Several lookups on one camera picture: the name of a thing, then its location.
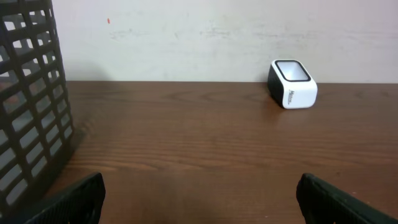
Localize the white barcode scanner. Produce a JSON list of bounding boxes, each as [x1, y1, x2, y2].
[[267, 59, 318, 110]]

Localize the dark grey plastic basket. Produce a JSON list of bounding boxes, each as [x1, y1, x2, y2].
[[1, 0, 74, 217]]

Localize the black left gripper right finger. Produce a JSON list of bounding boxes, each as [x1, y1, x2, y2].
[[296, 173, 397, 224]]

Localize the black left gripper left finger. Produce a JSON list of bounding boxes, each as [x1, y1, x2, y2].
[[25, 172, 106, 224]]

